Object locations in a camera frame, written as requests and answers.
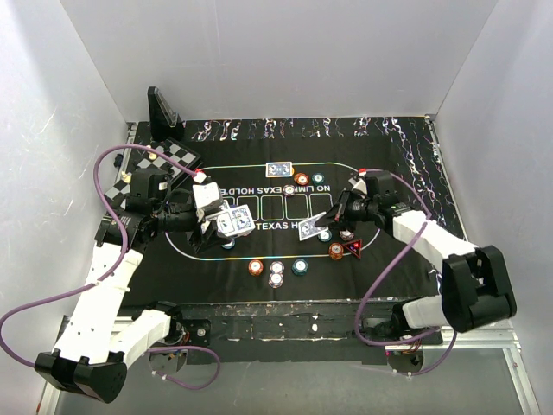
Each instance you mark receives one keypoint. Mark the red black all-in marker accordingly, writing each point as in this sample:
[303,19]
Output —
[355,247]

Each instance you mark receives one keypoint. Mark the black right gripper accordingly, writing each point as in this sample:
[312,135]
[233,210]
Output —
[337,212]

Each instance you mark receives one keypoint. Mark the black triangular card stand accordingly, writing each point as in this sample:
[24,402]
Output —
[164,122]

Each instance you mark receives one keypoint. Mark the green chips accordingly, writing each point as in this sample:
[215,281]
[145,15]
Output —
[325,236]
[228,245]

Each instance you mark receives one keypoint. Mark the black white chess board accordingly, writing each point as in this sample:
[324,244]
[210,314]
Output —
[132,159]

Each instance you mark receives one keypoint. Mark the dealt cards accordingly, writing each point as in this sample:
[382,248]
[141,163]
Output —
[308,229]
[279,169]

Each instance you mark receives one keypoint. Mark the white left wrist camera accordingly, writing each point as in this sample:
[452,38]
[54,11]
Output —
[207,197]

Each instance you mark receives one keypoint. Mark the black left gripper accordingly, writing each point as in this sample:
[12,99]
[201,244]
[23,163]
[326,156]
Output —
[206,239]

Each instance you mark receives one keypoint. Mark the orange chips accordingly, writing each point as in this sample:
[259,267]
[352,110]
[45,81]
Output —
[336,251]
[301,179]

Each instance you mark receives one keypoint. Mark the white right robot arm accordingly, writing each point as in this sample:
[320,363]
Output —
[476,288]

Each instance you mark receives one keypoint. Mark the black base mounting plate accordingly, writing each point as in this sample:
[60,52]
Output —
[298,331]

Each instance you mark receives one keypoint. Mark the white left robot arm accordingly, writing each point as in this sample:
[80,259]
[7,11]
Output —
[89,358]

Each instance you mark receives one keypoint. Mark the pink chip front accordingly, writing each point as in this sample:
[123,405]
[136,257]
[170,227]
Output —
[275,280]

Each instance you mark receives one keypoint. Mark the black poker table mat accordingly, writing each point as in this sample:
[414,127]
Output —
[234,154]

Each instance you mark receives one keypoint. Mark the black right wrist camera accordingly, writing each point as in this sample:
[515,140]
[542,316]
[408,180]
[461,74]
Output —
[376,185]

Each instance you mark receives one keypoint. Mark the orange poker chip stack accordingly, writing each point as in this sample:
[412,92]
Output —
[255,267]

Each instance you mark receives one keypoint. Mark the green poker chip stack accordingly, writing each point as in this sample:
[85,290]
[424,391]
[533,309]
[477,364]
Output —
[300,267]

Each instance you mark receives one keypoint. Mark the pink chips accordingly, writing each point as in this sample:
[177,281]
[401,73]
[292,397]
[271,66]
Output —
[289,189]
[346,235]

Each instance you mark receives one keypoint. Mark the aluminium rail frame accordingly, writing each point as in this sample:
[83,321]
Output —
[499,336]

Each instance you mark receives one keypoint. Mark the blue playing card deck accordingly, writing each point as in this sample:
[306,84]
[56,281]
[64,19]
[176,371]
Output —
[235,222]

